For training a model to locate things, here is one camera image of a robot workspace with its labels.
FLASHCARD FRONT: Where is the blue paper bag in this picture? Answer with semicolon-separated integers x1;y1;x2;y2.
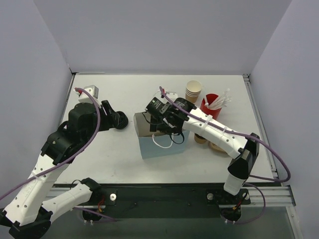
134;109;190;159

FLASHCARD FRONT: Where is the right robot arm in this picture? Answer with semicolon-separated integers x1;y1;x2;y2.
146;97;259;203

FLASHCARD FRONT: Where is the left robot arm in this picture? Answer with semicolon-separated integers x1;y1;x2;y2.
0;100;124;239

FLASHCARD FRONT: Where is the stack of black lids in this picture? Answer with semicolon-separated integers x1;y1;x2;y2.
114;111;129;130

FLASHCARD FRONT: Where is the stack of brown paper cups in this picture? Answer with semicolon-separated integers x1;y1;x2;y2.
185;80;202;104

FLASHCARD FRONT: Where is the red straw holder cup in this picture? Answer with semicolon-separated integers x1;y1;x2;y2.
200;94;222;119

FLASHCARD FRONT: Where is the brown pulp cup carrier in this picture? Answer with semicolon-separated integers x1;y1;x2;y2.
208;142;227;154

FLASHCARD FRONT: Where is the white wrapped straws bundle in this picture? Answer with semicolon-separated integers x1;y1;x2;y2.
204;88;232;110

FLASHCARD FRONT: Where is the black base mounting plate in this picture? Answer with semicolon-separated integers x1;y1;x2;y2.
82;183;251;220

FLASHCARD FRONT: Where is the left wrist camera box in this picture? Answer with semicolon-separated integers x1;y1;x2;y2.
74;85;99;103

